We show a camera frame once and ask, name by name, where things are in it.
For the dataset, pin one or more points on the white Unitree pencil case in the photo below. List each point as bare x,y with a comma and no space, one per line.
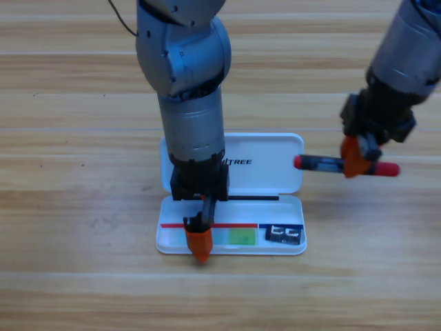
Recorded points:
272,186

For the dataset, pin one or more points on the black eraser with white print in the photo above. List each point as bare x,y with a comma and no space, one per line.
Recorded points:
284,235

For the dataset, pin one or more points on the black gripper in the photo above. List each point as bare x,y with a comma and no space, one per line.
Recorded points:
200,181
375,117

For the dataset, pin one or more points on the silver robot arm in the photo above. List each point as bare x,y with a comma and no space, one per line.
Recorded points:
189,86
406,51

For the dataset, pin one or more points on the black marker with red ends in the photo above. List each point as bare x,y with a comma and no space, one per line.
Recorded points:
320,163

